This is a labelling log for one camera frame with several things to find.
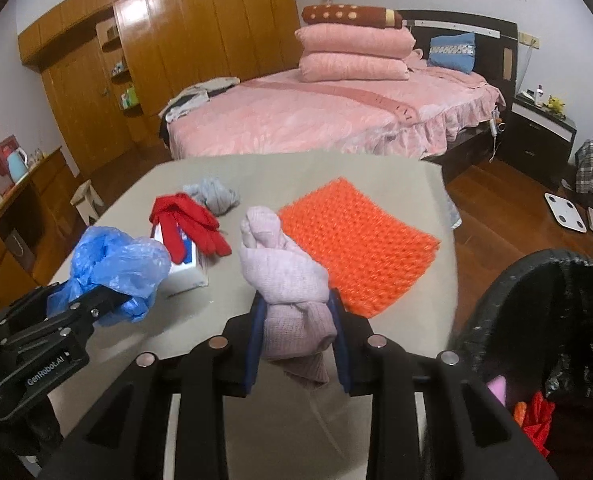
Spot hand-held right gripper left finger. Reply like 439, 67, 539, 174
41, 295, 277, 480

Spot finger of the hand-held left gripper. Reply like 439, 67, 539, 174
0, 287, 133, 401
0, 285, 84, 333

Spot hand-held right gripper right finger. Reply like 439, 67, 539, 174
326, 289, 557, 480

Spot pale pink cloth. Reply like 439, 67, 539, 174
239, 205, 339, 386

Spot blue plastic bag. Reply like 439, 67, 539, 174
46, 225, 172, 323

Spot white and blue box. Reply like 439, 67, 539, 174
151, 222, 211, 296

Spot orange mesh mat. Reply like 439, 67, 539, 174
278, 176, 441, 318

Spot pink plastic piece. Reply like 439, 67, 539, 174
486, 375, 508, 406

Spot red gloves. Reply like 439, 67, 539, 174
149, 192, 233, 265

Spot black waste bin with liner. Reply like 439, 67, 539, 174
421, 249, 593, 480

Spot grey cloth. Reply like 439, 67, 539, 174
183, 176, 241, 217

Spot red plastic bag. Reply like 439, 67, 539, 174
513, 391, 557, 458

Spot wooden sideboard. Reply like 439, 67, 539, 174
0, 146, 84, 318

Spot small white stool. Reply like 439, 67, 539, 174
70, 180, 103, 226

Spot light blue kettle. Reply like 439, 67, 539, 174
5, 147, 30, 186

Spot pink bedspread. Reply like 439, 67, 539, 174
168, 57, 507, 163

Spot pile of clothes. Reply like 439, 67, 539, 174
159, 77, 241, 123

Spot white bathroom scale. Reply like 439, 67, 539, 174
545, 192, 589, 233

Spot dark nightstand with white drawer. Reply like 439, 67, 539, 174
496, 91, 577, 186

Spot lower pink pillow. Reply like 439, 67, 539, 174
299, 52, 411, 82

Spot pink pillow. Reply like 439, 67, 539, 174
295, 23, 416, 59
299, 52, 411, 82

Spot wooden wardrobe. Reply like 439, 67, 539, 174
17, 0, 302, 176

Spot upper pink pillow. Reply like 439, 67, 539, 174
295, 23, 416, 59

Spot blue cushion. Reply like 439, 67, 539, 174
427, 31, 477, 73

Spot brown dotted pillow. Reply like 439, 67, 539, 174
302, 4, 404, 30

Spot bed with pink cover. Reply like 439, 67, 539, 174
159, 9, 519, 186

